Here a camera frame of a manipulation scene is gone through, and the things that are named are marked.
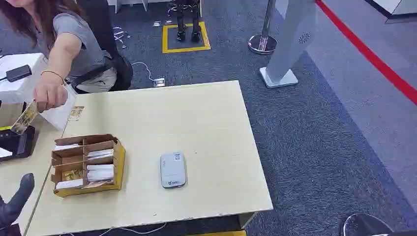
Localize grey card reader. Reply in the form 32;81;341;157
160;152;187;189

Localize yellow box edge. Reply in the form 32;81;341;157
187;230;247;236

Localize person's hand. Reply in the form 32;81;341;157
33;81;68;113

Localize white kiosk stand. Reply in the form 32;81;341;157
259;0;317;89

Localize black office chair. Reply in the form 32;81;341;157
70;0;134;94

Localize thin wrist bracelet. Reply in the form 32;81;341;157
41;70;67;86

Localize person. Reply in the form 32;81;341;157
0;0;118;113

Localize black robot legs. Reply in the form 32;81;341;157
169;0;203;43

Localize white cable under desk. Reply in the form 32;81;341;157
59;222;168;236

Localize white floor cable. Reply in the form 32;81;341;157
131;61;155;82

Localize white paper sheet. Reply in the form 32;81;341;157
39;85;78;132

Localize gold printed card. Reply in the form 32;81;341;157
10;100;39;136

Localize round chrome base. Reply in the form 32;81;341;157
338;213;394;236

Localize wooden card box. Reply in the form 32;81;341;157
50;134;126;198

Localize white side table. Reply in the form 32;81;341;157
0;53;46;105

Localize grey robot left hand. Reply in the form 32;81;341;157
0;173;35;236

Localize black power adapter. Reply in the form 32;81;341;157
5;64;33;83

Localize chrome stanchion post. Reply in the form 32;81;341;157
247;0;278;55

